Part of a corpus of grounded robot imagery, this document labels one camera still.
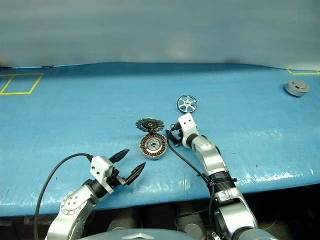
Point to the silver motor housing copper windings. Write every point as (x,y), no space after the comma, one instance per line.
(153,146)

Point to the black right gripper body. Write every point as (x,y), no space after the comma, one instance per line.
(179,135)

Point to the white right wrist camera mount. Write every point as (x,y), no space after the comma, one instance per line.
(188,126)

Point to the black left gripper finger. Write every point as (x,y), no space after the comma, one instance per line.
(119,156)
(135,173)

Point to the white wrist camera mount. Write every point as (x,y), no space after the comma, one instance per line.
(188,126)
(100,170)

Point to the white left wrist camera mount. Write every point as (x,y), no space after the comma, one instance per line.
(100,170)

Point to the grey round motor unit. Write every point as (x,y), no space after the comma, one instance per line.
(296,87)

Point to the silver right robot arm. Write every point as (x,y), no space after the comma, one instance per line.
(212,160)

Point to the grey rounded cylinder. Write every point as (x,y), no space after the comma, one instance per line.
(118,225)
(191,226)

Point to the silver spoked rotor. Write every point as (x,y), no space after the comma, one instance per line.
(187,103)

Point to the blue plastic table cover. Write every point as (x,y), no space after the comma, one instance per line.
(100,105)

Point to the round silver motor lid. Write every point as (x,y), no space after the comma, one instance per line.
(149,124)

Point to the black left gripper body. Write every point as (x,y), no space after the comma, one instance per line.
(113,180)

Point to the yellow tape rectangle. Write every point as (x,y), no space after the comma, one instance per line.
(291,72)
(32,86)

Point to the grey robot torso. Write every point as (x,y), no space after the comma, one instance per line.
(140,235)

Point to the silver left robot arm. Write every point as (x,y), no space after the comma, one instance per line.
(75,202)

